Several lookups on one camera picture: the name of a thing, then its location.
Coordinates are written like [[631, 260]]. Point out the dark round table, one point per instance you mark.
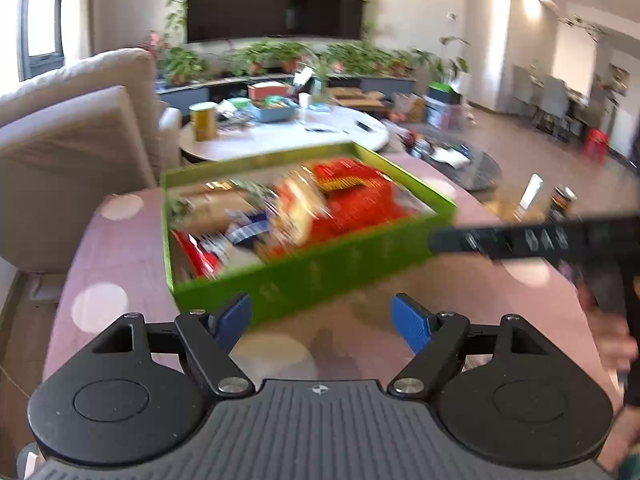
[[475, 174]]

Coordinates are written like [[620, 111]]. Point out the black drink can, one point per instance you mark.
[[562, 202]]

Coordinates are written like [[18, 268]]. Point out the orange and clear snack packet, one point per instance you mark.
[[295, 210]]

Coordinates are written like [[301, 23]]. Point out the green potted plant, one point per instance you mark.
[[402, 62], [182, 65], [247, 57], [350, 57], [292, 55]]

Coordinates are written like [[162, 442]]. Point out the red tissue box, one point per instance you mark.
[[265, 91]]

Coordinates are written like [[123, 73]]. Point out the clear storage bin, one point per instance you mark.
[[445, 115]]

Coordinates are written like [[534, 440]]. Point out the green and black box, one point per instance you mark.
[[442, 92]]

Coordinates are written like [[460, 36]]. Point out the framed wall picture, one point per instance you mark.
[[617, 79]]

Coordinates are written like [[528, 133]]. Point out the blue and white snack packet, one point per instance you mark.
[[245, 232]]

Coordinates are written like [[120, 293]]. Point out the black marker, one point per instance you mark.
[[363, 126]]

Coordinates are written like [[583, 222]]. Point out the large red snack packet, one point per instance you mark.
[[360, 205]]

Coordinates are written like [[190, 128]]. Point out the black pen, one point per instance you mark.
[[325, 130]]

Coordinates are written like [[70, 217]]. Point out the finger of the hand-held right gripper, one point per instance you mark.
[[500, 242]]

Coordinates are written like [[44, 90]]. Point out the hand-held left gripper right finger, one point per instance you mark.
[[412, 320]]

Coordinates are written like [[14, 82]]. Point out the beige sofa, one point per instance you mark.
[[75, 150]]

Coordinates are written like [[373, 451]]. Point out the small white bottle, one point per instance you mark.
[[304, 101]]

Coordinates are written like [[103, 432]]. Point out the red decorative plant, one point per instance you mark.
[[155, 45]]

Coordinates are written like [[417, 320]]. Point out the white round table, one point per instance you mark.
[[320, 139]]

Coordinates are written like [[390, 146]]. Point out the grey dining chair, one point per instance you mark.
[[525, 90], [555, 102]]

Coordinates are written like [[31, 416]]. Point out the red plastic stool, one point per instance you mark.
[[597, 144]]

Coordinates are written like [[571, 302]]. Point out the green cardboard box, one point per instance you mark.
[[310, 275]]

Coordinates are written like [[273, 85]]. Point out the plastic bag of fruit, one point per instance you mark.
[[407, 107]]

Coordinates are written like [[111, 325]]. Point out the black wall television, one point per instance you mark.
[[275, 0]]

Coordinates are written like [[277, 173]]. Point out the white tissue paper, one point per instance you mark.
[[450, 156]]

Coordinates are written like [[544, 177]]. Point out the person's right forearm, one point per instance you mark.
[[625, 430]]

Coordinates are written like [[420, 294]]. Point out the yellow can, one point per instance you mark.
[[204, 122]]

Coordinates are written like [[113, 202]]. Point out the open cardboard box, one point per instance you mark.
[[357, 96]]

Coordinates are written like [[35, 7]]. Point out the person's right hand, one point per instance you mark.
[[617, 345]]

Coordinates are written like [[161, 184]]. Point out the pile of plastic wrappers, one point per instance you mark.
[[232, 112]]

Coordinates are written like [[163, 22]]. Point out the large leaf potted plant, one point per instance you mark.
[[452, 62]]

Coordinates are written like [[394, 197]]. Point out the pink spotted tablecloth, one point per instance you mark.
[[125, 250]]

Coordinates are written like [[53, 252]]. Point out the blue snack tray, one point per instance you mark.
[[275, 114]]

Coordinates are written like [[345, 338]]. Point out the dark framed window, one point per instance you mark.
[[42, 15]]

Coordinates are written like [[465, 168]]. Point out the glass mug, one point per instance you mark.
[[520, 205]]

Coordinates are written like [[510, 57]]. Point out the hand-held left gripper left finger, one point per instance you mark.
[[231, 317]]

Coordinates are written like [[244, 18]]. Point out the small red snack packet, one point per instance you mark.
[[197, 257]]

